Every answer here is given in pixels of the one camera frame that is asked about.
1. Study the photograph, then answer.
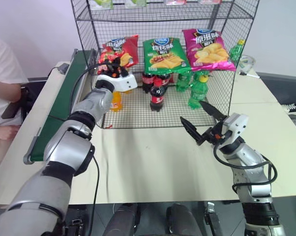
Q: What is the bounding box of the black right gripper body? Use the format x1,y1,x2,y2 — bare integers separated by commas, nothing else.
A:
196,122,231,147

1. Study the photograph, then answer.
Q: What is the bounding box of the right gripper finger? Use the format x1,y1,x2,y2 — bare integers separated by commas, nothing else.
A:
180,116,203,144
200,100,228,121

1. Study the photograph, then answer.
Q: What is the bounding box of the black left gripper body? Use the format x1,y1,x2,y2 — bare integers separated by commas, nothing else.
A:
97,62,125,79

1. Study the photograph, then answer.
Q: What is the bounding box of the small red snack bag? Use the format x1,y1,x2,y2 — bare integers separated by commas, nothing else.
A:
97,47,135,75

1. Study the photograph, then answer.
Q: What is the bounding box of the black conveyor motor box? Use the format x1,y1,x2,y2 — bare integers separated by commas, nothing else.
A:
56,62,70,75

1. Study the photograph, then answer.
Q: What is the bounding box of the green conveyor belt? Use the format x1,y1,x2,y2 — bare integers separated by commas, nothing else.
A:
23,48,97,165

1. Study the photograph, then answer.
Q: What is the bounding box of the large red chips bag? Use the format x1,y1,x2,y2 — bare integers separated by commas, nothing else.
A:
102,34,140,66

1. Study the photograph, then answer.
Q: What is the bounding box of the green soda bottle yellow cap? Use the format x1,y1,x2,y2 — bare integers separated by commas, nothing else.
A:
188,74,210,110

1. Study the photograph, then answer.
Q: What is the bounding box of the cola bottle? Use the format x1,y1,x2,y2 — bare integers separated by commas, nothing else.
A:
149,78,167,113
157,72,172,93
141,72,158,94

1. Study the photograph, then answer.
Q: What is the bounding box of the orange soda bottle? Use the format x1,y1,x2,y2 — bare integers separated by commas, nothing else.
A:
109,90,124,113

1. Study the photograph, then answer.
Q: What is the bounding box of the green chips bag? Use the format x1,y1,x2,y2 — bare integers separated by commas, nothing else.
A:
142,37,191,74

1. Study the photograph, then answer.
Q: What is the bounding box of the black marker pen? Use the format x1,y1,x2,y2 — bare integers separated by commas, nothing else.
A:
238,71,261,79

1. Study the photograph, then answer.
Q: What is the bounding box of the clear plastic bowl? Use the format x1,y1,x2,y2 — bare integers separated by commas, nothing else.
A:
237,55,258,71

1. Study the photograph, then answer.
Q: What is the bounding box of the magenta chips bag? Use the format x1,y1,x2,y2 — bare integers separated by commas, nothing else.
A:
182,28,237,72

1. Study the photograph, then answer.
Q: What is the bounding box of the light green snack bag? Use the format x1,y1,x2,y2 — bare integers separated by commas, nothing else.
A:
92,0,114,10
125,0,147,8

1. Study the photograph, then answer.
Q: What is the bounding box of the black chair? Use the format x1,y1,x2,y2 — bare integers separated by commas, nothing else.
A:
1,81,50,124

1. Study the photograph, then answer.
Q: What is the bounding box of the dark rounded shape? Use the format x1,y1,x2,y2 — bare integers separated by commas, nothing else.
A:
105,203,139,236
165,203,200,236

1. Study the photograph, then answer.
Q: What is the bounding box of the person in white shirt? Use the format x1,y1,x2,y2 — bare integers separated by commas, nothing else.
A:
0,33,29,183

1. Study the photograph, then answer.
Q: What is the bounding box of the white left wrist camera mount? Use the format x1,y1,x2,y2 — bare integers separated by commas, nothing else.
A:
95,73,138,93

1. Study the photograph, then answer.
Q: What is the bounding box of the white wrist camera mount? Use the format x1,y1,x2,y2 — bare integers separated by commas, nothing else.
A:
222,113,250,140
95,73,138,93

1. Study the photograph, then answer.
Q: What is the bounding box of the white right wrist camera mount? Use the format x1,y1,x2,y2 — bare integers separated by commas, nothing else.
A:
222,113,250,140

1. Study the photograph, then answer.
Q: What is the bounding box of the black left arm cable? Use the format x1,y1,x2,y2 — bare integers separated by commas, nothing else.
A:
69,64,100,236

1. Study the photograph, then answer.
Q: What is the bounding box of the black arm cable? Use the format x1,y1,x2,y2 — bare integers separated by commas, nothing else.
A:
69,64,100,236
213,144,278,193

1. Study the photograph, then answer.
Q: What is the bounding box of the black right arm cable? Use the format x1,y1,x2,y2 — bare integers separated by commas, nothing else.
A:
213,144,278,193

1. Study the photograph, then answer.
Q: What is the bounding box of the black wire mesh rack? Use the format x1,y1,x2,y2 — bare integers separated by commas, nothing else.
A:
70,0,260,130

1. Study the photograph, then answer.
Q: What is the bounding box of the black bracket under table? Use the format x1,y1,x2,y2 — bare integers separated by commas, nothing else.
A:
203,201,224,236

